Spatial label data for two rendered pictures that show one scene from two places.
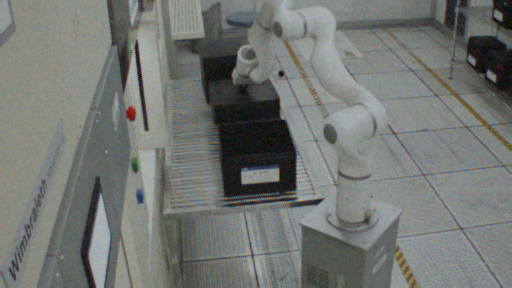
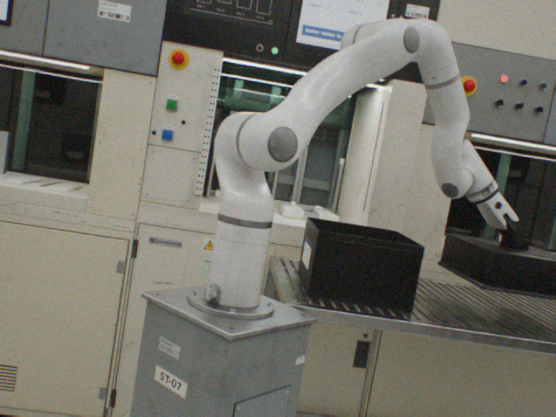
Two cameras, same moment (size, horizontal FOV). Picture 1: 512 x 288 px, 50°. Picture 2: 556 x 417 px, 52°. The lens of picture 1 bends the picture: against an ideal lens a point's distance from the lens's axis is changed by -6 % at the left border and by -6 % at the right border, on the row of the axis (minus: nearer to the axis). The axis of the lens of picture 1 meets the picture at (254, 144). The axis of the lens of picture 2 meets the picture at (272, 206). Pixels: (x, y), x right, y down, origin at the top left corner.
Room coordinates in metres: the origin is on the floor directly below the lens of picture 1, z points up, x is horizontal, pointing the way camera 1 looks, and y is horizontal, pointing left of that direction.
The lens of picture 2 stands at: (1.73, -1.57, 1.11)
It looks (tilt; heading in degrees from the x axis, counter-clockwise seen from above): 6 degrees down; 91
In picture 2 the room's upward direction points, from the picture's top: 9 degrees clockwise
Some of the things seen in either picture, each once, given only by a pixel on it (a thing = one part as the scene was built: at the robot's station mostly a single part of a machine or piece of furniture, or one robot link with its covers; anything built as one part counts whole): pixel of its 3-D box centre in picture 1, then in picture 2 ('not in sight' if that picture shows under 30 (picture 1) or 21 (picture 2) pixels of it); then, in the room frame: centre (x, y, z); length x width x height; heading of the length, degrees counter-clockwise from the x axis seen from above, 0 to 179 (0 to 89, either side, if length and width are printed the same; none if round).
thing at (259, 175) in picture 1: (256, 157); (356, 261); (1.96, 0.00, 0.85); 0.28 x 0.28 x 0.17; 5
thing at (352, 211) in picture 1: (353, 193); (237, 264); (1.66, -0.34, 0.85); 0.19 x 0.19 x 0.18
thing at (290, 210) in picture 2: not in sight; (308, 212); (1.83, 0.68, 0.89); 0.22 x 0.21 x 0.04; 96
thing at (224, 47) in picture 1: (228, 68); not in sight; (2.82, 0.12, 0.89); 0.29 x 0.29 x 0.25; 10
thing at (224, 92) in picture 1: (243, 96); (510, 260); (2.39, 0.04, 0.91); 0.29 x 0.29 x 0.13; 8
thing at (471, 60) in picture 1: (485, 54); not in sight; (4.53, -2.05, 0.31); 0.30 x 0.28 x 0.26; 3
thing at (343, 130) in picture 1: (349, 142); (246, 166); (1.64, -0.31, 1.07); 0.19 x 0.12 x 0.24; 122
